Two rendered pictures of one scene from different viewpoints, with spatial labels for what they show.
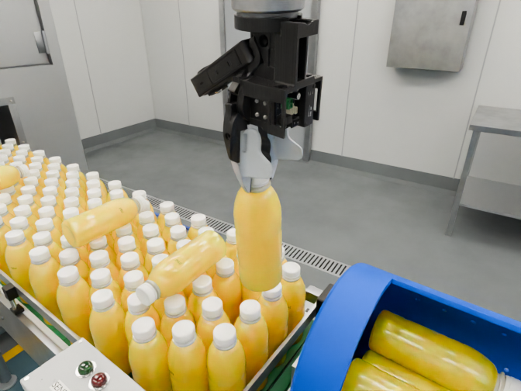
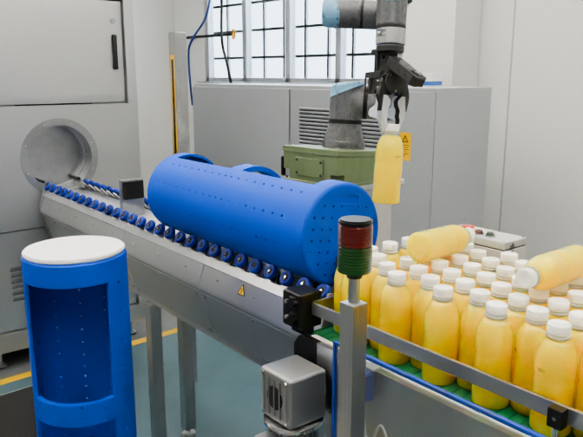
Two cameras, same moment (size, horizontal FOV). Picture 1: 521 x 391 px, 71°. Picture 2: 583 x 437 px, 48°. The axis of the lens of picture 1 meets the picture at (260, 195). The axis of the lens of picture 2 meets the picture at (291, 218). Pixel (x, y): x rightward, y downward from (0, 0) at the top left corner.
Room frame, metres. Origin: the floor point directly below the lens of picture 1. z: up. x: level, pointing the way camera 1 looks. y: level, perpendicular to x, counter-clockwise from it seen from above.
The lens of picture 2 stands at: (2.12, 0.20, 1.52)
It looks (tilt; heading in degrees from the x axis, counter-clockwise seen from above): 12 degrees down; 195
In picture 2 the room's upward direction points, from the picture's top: straight up
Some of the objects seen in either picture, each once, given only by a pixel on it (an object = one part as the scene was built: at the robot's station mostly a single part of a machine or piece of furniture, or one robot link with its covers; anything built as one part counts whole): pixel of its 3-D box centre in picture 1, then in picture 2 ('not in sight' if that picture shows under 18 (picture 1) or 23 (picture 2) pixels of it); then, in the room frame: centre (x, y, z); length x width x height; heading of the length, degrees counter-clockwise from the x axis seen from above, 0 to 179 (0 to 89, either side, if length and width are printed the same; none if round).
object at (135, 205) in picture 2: not in sight; (132, 197); (-0.33, -1.17, 1.00); 0.10 x 0.04 x 0.15; 144
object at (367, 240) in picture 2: not in sight; (355, 234); (0.97, 0.01, 1.23); 0.06 x 0.06 x 0.04
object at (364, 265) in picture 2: not in sight; (354, 257); (0.97, 0.01, 1.18); 0.06 x 0.06 x 0.05
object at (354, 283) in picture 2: not in sight; (354, 260); (0.97, 0.01, 1.18); 0.06 x 0.06 x 0.16
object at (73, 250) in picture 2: not in sight; (74, 249); (0.55, -0.87, 1.03); 0.28 x 0.28 x 0.01
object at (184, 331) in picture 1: (184, 330); not in sight; (0.45, 0.13, 1.09); 0.04 x 0.04 x 0.02
